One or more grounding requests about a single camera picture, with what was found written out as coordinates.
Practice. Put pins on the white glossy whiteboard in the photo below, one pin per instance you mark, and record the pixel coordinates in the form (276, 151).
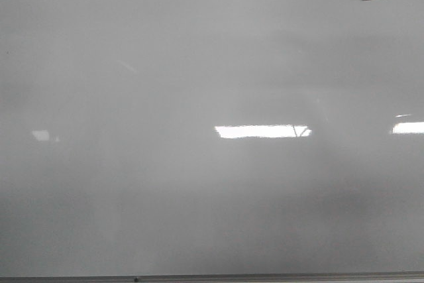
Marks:
(156, 137)

